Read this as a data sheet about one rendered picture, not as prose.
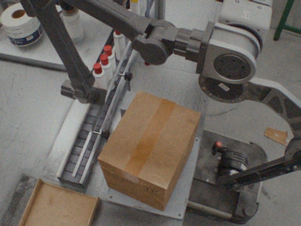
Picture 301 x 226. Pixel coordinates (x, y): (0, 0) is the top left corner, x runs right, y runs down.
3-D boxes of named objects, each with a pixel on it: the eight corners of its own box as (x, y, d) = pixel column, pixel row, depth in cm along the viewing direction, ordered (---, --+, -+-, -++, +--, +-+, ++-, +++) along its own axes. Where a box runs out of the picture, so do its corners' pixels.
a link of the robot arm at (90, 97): (87, 106, 113) (92, 91, 112) (71, 100, 114) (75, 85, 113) (93, 105, 120) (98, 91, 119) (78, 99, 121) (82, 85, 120)
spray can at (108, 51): (108, 73, 147) (104, 42, 129) (119, 75, 146) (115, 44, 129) (105, 81, 144) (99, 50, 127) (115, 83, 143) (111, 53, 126)
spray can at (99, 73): (100, 90, 141) (93, 59, 124) (110, 92, 141) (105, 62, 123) (95, 99, 139) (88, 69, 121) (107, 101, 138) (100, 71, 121)
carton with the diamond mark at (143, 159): (141, 126, 134) (138, 89, 112) (192, 148, 129) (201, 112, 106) (107, 186, 120) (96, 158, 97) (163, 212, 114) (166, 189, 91)
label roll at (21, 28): (21, 19, 170) (13, 0, 158) (49, 25, 167) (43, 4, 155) (2, 43, 160) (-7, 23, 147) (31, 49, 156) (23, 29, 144)
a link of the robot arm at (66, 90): (82, 92, 106) (93, 74, 111) (54, 82, 107) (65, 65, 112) (85, 111, 116) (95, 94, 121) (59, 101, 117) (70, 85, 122)
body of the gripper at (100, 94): (85, 85, 127) (78, 85, 119) (107, 90, 125) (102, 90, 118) (81, 100, 127) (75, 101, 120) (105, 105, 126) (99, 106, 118)
